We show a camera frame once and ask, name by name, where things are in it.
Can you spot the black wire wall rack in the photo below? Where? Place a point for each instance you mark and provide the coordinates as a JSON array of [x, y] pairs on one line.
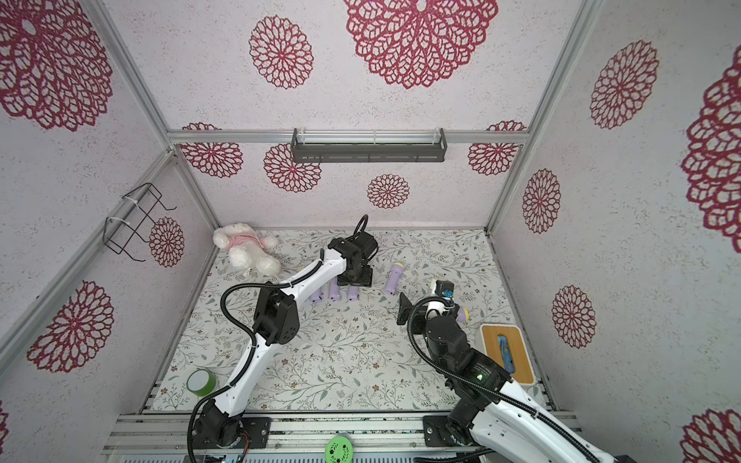
[[119, 231]]

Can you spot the green tape roll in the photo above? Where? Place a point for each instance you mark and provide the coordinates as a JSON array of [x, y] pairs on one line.
[[201, 383]]

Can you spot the purple flashlight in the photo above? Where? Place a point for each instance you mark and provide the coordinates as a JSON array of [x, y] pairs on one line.
[[353, 294], [316, 296], [394, 276], [334, 290]]

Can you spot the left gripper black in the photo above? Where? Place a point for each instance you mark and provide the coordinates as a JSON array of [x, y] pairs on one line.
[[366, 282]]

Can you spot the green round disc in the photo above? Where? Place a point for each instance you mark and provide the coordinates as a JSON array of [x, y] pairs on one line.
[[338, 450]]

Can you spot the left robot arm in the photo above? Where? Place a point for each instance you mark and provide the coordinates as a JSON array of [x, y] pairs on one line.
[[217, 417]]

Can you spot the white plush toy pink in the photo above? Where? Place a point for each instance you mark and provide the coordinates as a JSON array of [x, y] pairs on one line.
[[247, 250]]

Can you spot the purple flashlight by right arm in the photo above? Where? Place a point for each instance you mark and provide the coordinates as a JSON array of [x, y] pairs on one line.
[[463, 315]]

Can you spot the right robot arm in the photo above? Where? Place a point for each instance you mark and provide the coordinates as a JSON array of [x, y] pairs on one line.
[[493, 410]]

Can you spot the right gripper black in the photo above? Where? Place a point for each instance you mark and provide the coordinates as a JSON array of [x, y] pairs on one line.
[[406, 307]]

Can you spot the black wall shelf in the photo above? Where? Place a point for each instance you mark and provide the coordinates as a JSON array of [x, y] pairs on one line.
[[372, 147]]

